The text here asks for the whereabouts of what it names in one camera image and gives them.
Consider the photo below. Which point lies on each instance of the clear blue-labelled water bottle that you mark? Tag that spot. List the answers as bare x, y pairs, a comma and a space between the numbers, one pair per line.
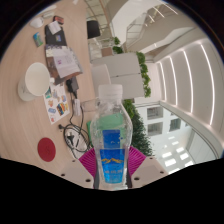
111, 146

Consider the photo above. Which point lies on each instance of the small red-black device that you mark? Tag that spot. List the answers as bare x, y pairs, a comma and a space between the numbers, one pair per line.
58, 19

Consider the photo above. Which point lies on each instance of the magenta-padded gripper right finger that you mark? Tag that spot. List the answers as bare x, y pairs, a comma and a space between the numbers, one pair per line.
148, 171

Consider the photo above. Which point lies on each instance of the wooden planter with plants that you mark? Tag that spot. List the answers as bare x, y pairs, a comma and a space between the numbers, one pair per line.
128, 106

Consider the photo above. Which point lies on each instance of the small white box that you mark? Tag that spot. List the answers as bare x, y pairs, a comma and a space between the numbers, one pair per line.
54, 27

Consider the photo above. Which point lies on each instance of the row of green hedge plants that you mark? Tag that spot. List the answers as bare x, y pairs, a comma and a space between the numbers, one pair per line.
141, 135

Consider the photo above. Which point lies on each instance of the ceiling light strips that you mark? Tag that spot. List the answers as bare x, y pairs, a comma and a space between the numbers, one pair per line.
188, 80

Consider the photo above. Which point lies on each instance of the small blue card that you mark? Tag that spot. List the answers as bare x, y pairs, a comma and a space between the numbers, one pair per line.
37, 39

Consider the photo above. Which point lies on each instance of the white cabinet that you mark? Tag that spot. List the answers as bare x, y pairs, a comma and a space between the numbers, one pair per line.
123, 73

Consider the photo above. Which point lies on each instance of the black notebook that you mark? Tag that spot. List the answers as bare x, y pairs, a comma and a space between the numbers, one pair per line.
55, 39

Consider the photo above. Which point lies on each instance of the white ceramic mug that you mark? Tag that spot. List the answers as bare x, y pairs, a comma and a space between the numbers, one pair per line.
36, 80

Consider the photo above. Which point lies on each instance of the white chair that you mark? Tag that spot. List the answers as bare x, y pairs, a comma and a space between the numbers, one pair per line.
100, 78

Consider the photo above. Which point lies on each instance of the black power adapter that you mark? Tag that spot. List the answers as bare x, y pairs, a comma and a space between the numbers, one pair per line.
72, 85

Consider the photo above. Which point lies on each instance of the open paper booklet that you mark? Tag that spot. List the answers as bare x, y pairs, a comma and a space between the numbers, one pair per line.
65, 63

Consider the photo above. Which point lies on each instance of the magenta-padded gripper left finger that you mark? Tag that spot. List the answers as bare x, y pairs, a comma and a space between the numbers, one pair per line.
76, 173

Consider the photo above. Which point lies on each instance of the colourful sticker sheet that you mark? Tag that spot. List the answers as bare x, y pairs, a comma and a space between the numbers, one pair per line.
56, 105

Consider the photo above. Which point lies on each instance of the white computer mouse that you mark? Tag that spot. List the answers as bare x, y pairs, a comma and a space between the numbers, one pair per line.
36, 22

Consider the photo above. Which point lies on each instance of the clear lidded tumbler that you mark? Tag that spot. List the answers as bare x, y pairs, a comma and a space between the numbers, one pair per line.
87, 105

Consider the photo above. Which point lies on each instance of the flat round red coaster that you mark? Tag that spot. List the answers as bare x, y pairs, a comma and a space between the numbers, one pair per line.
46, 149

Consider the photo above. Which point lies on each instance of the black chair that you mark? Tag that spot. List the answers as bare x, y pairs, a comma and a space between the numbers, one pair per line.
93, 29

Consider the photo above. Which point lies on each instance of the small potted green plants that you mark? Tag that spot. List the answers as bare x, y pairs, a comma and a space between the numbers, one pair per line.
117, 49

